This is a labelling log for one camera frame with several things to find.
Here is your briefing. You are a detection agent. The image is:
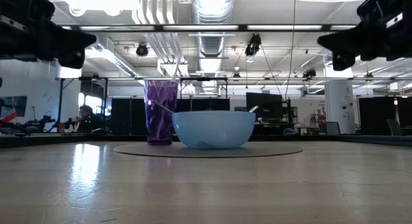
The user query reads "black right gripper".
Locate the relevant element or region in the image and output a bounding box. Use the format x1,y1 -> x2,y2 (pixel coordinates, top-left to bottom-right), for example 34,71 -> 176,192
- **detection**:
317,0 -> 412,72

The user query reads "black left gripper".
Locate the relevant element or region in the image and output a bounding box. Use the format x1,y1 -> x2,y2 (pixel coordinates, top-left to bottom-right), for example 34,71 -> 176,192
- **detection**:
0,0 -> 97,70

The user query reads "spoon with green handle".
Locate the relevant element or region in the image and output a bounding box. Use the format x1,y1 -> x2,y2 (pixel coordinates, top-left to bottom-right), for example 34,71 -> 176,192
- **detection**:
153,100 -> 175,115

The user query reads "purple faceted plastic cup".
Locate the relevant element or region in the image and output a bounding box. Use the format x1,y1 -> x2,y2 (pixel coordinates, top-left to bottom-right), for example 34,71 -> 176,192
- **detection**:
144,80 -> 179,146

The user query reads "white column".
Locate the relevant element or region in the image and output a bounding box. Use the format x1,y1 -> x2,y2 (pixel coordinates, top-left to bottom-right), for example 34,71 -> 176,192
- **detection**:
324,68 -> 357,135

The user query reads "black partition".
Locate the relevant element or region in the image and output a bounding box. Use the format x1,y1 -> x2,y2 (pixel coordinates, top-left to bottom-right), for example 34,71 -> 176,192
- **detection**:
358,95 -> 412,136
111,97 -> 231,136

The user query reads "person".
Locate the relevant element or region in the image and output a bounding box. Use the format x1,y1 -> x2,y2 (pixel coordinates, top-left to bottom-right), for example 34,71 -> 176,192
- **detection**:
66,104 -> 104,135

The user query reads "dark green chair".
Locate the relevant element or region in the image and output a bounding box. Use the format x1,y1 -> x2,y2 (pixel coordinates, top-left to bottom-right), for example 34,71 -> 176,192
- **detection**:
386,118 -> 402,136

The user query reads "black monitor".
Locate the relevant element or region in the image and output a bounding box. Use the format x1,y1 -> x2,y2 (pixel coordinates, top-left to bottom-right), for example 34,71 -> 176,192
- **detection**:
246,91 -> 284,124

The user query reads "round grey placemat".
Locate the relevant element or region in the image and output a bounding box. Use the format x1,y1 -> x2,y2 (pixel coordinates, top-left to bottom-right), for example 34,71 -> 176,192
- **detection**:
113,142 -> 303,158

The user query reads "light blue bowl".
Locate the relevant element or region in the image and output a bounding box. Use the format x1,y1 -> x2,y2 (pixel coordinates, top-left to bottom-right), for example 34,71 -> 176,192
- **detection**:
172,110 -> 257,150

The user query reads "background black rig frame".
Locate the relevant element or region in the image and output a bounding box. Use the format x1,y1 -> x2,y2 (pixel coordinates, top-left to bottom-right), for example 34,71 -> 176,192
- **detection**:
55,76 -> 110,135

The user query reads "black overhead camera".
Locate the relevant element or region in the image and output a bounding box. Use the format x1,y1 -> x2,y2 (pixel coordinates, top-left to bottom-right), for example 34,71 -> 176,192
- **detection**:
243,33 -> 263,57

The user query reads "silver ventilation duct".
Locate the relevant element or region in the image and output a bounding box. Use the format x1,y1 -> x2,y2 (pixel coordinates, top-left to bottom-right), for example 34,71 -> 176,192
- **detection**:
191,0 -> 236,96

